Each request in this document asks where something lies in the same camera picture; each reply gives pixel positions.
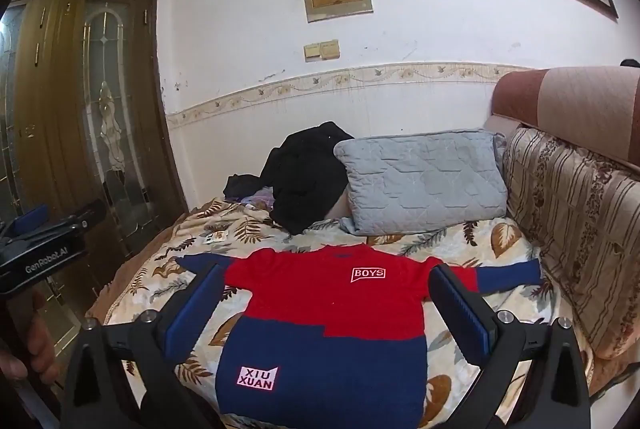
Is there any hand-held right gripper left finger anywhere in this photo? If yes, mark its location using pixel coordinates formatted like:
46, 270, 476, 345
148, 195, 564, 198
60, 261, 236, 429

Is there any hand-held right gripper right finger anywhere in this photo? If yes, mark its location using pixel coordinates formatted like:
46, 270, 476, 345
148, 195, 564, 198
429, 262, 593, 429

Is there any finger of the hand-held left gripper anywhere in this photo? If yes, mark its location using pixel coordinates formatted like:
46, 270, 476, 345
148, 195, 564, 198
7, 204, 52, 237
47, 198, 109, 235

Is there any red and blue sweater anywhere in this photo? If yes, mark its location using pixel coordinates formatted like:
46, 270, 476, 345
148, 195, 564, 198
179, 243, 543, 429

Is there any person's left hand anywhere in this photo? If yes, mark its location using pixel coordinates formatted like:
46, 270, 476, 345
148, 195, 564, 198
0, 291, 62, 386

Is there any brown bed cover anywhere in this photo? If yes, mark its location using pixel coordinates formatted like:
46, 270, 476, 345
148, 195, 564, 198
84, 206, 201, 325

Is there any leaf print blanket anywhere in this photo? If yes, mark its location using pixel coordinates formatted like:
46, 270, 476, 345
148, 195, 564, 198
85, 198, 596, 429

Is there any wooden glass panel door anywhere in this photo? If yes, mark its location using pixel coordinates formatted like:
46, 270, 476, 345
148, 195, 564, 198
0, 0, 190, 362

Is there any purple cloth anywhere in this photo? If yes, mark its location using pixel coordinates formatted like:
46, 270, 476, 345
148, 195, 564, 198
240, 188, 278, 212

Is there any grey quilted pillow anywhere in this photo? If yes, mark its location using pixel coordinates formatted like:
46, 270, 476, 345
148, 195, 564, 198
333, 129, 509, 236

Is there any floral striped backrest cushion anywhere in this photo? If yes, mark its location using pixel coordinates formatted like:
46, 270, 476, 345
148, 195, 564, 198
501, 126, 640, 361

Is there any black clothing pile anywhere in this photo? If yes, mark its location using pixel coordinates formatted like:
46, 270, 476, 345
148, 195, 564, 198
223, 122, 355, 235

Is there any brown and beige headboard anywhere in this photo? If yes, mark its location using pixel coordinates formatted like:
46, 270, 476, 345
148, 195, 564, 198
491, 66, 640, 160

